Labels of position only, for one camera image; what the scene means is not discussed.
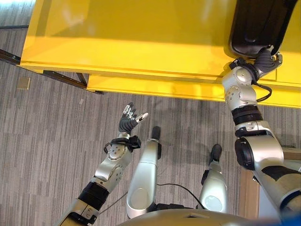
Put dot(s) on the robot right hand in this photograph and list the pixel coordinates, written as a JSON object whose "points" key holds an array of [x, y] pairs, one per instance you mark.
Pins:
{"points": [[264, 63]]}

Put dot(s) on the dark robot right foot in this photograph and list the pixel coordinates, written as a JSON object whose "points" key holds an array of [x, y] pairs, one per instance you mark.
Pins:
{"points": [[216, 151]]}

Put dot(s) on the silver robot leg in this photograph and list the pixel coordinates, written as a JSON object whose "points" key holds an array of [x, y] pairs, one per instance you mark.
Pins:
{"points": [[214, 186], [143, 171]]}

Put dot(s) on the silver robot right leg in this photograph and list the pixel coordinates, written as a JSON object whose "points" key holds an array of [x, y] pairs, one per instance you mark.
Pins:
{"points": [[214, 186]]}

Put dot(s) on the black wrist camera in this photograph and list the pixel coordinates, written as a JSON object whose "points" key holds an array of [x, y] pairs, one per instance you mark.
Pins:
{"points": [[135, 142], [240, 63]]}

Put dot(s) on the dark robot foot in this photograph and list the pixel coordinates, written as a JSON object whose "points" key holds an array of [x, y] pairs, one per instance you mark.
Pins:
{"points": [[156, 132], [216, 151]]}

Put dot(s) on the silver robot left leg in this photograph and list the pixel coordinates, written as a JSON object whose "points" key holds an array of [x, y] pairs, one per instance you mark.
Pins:
{"points": [[143, 171]]}

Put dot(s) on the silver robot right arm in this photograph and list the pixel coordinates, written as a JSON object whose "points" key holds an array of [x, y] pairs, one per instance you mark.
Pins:
{"points": [[256, 146]]}

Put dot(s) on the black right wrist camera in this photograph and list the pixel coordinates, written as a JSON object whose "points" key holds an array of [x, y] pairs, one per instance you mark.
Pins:
{"points": [[240, 63]]}

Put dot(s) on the brass floor socket plate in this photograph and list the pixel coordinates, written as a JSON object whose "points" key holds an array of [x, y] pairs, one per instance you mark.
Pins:
{"points": [[24, 83]]}

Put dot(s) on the yellow shelf board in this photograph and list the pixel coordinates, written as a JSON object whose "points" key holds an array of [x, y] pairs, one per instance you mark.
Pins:
{"points": [[164, 90], [141, 35]]}

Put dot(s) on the silver robot torso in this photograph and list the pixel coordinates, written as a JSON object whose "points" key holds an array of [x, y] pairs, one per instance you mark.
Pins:
{"points": [[188, 219]]}

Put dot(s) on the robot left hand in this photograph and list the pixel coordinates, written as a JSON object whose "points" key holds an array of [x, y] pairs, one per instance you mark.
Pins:
{"points": [[127, 124]]}

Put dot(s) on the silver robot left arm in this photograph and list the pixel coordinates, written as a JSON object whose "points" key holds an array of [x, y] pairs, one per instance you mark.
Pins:
{"points": [[110, 164]]}

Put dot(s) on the dark robot left foot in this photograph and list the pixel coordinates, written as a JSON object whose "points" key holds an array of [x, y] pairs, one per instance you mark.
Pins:
{"points": [[156, 132]]}

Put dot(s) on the black sole-shaped part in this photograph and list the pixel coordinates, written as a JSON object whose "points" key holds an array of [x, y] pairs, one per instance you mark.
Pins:
{"points": [[258, 26]]}

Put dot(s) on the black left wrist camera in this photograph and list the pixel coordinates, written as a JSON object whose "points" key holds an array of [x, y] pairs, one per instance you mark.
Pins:
{"points": [[135, 142]]}

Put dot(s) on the black metal shelf frame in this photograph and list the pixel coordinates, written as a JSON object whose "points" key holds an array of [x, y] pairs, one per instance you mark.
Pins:
{"points": [[65, 78]]}

